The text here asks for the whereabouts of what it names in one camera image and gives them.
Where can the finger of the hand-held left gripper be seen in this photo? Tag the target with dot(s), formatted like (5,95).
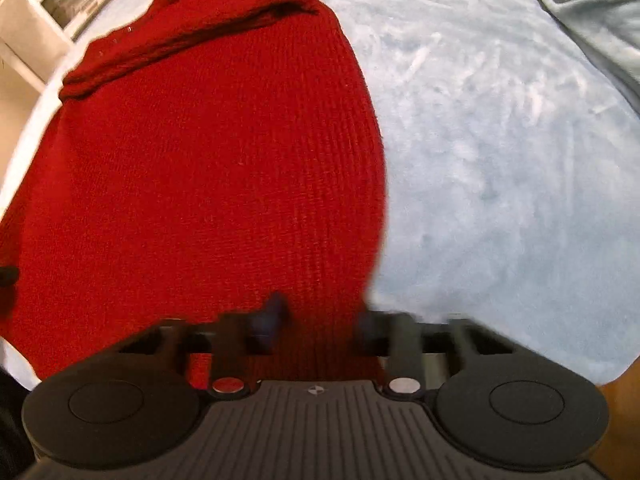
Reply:
(9,276)

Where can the red knit sweater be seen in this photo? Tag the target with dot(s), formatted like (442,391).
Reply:
(200,185)

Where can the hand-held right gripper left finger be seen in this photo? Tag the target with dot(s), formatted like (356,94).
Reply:
(267,322)

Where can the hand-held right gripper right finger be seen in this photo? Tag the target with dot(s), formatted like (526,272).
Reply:
(371,334)

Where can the bed with light blue sheet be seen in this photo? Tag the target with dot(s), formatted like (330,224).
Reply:
(500,185)

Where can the grey-blue fleece blanket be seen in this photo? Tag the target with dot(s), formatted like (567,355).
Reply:
(595,5)

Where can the white standing fan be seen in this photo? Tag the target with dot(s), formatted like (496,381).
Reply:
(25,25)

